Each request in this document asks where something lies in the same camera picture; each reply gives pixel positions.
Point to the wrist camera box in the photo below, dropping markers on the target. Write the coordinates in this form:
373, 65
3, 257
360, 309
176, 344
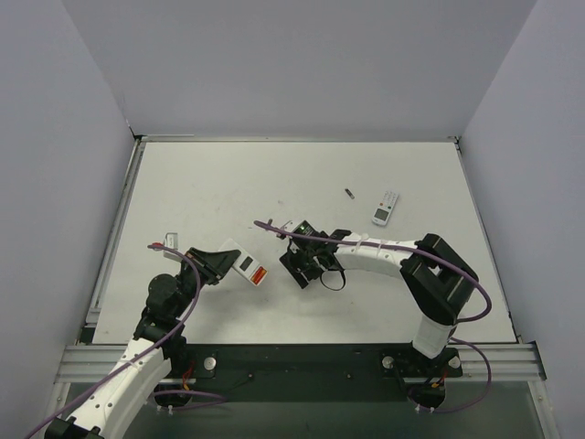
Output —
288, 226
171, 241

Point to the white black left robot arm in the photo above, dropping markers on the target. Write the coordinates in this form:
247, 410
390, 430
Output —
156, 347

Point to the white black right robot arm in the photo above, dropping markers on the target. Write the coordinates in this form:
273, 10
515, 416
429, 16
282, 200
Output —
440, 282

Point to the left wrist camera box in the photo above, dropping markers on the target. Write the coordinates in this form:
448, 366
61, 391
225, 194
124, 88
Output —
171, 241

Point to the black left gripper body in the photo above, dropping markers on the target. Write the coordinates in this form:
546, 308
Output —
204, 266

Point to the small white remote with buttons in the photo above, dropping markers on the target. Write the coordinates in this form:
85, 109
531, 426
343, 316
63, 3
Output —
385, 208

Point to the long white remote control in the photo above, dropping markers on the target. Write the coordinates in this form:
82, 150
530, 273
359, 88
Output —
246, 264

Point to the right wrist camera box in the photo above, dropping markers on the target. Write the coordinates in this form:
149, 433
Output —
288, 226

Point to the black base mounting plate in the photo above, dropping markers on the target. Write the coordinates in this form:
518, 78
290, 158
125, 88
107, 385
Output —
304, 373

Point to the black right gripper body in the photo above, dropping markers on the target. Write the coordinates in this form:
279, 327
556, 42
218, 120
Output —
297, 267

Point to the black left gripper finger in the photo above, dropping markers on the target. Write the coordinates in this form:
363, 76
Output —
213, 278
212, 262

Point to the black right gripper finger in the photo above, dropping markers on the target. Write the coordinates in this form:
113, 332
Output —
288, 262
311, 269

